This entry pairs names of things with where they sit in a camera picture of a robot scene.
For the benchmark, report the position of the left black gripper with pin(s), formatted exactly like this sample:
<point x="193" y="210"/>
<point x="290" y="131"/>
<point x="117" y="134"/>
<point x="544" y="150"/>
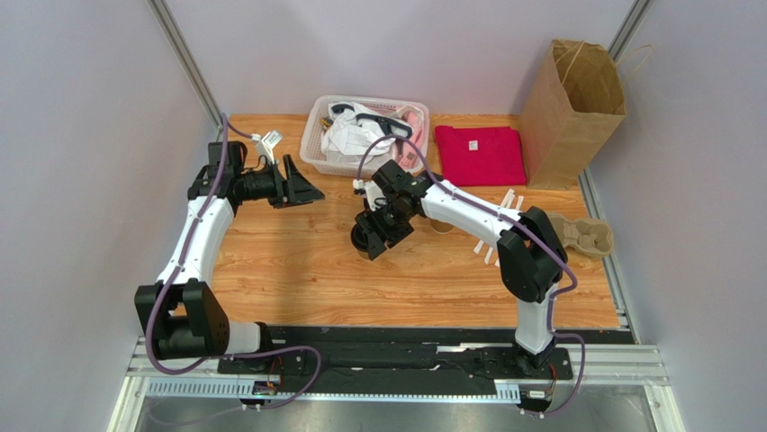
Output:
<point x="303" y="192"/>

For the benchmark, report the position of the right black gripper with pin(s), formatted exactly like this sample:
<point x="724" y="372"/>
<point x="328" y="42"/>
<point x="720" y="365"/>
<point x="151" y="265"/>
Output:
<point x="372" y="231"/>

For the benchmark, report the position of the black coffee cup lid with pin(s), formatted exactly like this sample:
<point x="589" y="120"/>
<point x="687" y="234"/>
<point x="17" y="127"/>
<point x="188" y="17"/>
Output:
<point x="358" y="239"/>

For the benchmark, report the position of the brown cardboard cup carrier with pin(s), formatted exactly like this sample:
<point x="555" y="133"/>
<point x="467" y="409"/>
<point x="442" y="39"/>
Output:
<point x="588" y="236"/>

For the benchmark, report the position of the brown paper bag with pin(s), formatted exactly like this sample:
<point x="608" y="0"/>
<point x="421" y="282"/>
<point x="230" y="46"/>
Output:
<point x="575" y="105"/>

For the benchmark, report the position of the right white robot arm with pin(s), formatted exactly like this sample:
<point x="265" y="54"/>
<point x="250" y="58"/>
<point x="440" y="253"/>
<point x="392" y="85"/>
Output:
<point x="530" y="255"/>

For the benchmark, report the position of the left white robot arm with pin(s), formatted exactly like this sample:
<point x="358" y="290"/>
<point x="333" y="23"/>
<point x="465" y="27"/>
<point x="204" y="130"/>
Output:
<point x="179" y="313"/>

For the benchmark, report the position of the white cloth in basket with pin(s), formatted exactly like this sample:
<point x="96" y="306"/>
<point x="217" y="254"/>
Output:
<point x="344" y="141"/>

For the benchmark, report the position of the white plastic basket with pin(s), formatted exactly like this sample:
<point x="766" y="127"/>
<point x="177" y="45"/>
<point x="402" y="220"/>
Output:
<point x="319" y="121"/>

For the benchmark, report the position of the white wrapped straw middle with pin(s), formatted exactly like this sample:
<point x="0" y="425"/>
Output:
<point x="484" y="260"/>

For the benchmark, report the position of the white wrapped straw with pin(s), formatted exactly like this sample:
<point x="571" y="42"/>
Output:
<point x="519" y="202"/>
<point x="484" y="260"/>
<point x="480" y="245"/>

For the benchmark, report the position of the red folded cloth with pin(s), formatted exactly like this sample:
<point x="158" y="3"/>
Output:
<point x="489" y="156"/>

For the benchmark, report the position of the white wrapped straw left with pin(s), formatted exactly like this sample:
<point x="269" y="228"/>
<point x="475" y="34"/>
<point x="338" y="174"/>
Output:
<point x="480" y="245"/>

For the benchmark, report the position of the white wrapped straw right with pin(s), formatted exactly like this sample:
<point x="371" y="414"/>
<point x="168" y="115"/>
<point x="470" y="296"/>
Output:
<point x="519" y="202"/>

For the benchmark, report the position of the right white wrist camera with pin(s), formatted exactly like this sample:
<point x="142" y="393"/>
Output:
<point x="373" y="195"/>

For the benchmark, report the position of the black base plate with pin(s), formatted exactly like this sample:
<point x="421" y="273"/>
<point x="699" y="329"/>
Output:
<point x="424" y="363"/>

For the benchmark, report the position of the aluminium frame rail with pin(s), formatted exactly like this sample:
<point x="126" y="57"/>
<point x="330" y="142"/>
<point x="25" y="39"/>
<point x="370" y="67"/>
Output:
<point x="622" y="385"/>

